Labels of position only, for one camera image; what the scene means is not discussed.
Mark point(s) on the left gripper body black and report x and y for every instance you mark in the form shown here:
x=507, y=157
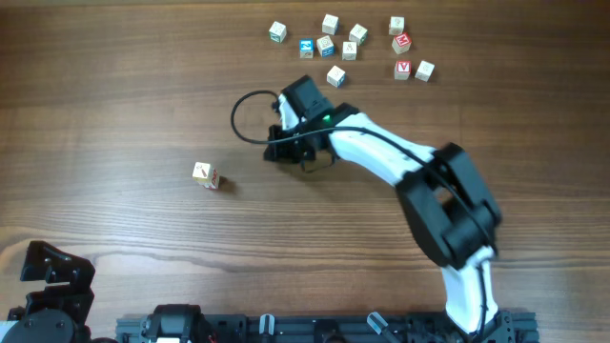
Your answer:
x=77, y=301

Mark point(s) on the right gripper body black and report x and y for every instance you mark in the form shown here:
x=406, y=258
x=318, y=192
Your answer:
x=288, y=147

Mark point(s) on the red sided base block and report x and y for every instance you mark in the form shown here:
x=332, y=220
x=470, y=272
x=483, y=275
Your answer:
x=213, y=187

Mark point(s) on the yellow sided picture block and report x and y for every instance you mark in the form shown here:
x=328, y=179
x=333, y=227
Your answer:
x=200, y=172

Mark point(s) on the blue P letter block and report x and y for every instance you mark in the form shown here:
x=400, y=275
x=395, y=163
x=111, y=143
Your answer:
x=336, y=76

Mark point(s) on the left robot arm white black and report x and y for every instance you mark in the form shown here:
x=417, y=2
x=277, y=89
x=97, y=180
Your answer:
x=168, y=323

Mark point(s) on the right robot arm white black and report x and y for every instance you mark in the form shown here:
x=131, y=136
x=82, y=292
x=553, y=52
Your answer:
x=449, y=209

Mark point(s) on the blue H letter block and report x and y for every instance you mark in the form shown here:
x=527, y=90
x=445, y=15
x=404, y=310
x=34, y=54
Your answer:
x=306, y=48

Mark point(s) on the blue sided picture block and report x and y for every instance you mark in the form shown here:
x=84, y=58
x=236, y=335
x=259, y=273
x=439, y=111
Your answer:
x=325, y=46

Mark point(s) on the green letter block far left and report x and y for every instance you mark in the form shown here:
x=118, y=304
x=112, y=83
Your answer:
x=277, y=32

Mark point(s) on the picture block centre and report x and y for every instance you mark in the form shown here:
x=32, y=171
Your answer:
x=349, y=51

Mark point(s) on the plain top block upper middle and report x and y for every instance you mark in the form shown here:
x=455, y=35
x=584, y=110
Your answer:
x=330, y=24

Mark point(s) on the plain block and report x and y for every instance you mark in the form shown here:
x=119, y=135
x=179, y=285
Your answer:
x=396, y=25
x=424, y=71
x=330, y=24

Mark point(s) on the green sided block upper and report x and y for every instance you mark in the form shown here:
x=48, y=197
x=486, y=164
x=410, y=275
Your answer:
x=358, y=34

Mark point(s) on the red V letter block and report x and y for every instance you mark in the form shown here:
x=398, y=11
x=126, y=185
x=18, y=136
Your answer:
x=402, y=70

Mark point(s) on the red M letter block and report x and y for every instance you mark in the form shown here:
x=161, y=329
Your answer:
x=401, y=43

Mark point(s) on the plain block far right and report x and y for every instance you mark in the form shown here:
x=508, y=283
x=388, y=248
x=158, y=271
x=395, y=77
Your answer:
x=424, y=71

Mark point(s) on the plain block upper right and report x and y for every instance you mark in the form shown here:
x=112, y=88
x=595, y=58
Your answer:
x=396, y=25

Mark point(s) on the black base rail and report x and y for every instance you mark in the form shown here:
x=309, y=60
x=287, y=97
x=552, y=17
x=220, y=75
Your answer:
x=505, y=327

